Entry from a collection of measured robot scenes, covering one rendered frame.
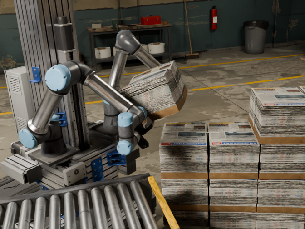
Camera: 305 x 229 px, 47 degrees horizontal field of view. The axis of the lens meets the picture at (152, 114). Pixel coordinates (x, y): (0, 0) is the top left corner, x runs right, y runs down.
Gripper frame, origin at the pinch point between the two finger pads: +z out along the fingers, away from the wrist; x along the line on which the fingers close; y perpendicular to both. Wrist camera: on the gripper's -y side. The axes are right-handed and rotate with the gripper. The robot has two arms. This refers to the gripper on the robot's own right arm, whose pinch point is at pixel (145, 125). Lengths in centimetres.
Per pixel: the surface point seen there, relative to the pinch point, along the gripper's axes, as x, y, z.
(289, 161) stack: -66, -53, 17
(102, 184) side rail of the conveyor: 18.7, -11.6, -36.1
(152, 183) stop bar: -5.6, -18.9, -34.3
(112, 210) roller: 7, -16, -55
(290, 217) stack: -55, -89, 17
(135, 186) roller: 3.0, -17.7, -34.9
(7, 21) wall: 412, 176, 505
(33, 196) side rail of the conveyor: 45, -1, -52
